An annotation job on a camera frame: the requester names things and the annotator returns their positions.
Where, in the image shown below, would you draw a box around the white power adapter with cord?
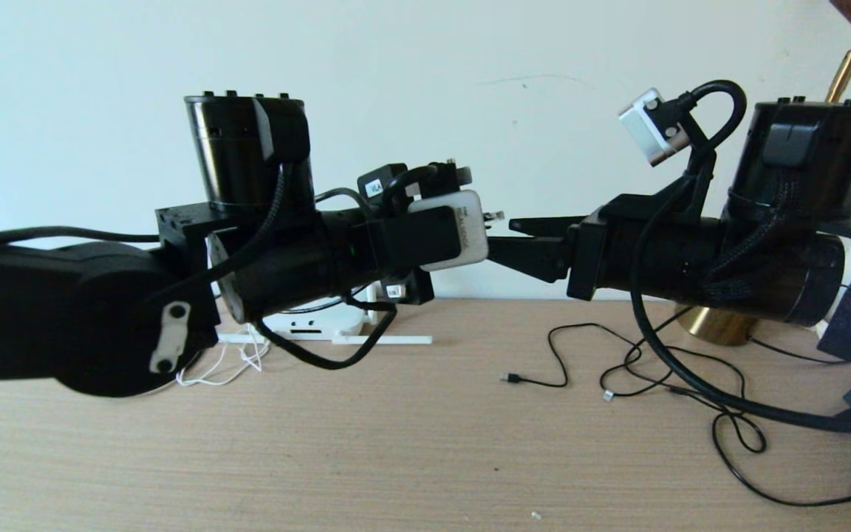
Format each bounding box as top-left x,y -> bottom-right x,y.
174,336 -> 273,388

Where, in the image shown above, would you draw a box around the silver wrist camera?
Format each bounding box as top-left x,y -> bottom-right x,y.
618,89 -> 692,167
377,189 -> 490,274

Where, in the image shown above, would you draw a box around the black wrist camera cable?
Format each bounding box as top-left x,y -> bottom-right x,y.
0,159 -> 473,370
631,80 -> 851,433

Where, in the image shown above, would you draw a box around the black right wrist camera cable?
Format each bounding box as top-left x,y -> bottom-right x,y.
631,80 -> 851,433

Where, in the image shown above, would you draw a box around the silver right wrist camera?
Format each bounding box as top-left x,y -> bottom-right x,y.
618,89 -> 692,167

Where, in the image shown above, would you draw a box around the black left wrist camera cable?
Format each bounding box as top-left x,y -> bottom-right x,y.
0,159 -> 473,370

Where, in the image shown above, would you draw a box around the black cable with white tip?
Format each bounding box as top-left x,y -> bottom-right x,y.
599,325 -> 681,402

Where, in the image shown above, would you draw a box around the brass desk lamp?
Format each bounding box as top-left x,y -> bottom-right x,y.
675,0 -> 851,347

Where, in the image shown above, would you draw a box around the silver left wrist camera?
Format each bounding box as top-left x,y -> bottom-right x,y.
377,189 -> 490,274

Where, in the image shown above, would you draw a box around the thin black USB cable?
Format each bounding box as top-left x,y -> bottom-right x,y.
500,324 -> 766,453

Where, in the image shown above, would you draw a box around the white router with antennas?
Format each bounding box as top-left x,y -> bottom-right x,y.
217,283 -> 434,348

